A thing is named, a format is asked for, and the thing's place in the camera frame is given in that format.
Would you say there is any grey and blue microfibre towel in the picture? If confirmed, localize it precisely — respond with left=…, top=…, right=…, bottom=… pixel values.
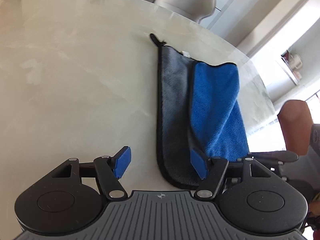
left=150, top=34, right=249, bottom=190

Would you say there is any white electric kettle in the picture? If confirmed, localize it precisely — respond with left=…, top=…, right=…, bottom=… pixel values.
left=288, top=54, right=303, bottom=70

